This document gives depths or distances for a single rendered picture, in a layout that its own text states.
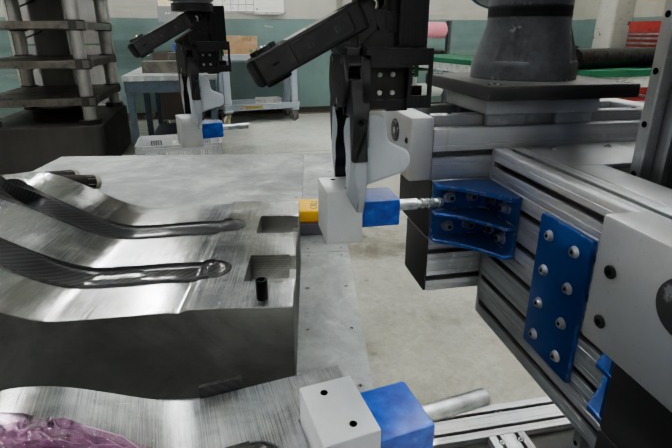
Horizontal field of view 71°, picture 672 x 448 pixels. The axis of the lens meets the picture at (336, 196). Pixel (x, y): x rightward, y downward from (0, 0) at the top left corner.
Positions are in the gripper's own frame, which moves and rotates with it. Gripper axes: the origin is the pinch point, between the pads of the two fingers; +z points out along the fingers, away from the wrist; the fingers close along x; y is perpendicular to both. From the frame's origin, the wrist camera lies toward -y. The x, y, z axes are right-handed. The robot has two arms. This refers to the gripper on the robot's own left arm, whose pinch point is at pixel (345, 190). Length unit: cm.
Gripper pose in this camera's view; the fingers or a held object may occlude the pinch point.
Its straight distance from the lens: 47.3
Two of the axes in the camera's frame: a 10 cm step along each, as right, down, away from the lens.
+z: 0.0, 9.5, 3.3
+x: -2.0, -3.2, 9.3
